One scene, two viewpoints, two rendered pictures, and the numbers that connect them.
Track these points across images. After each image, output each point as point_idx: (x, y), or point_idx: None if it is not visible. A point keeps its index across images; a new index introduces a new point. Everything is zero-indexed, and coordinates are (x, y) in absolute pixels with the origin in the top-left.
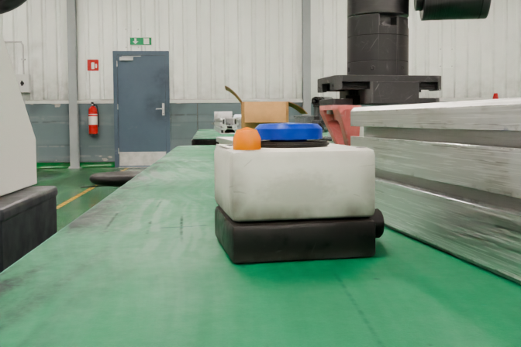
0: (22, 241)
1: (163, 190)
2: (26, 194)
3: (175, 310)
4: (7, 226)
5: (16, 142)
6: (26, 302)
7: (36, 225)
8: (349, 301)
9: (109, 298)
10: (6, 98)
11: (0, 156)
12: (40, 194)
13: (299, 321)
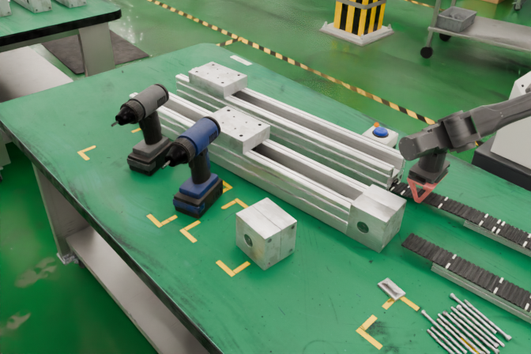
0: (489, 169)
1: (490, 184)
2: (510, 163)
3: (357, 128)
4: (478, 157)
5: (529, 150)
6: (373, 123)
7: (506, 175)
8: None
9: (367, 127)
10: (525, 133)
11: (510, 146)
12: (514, 168)
13: None
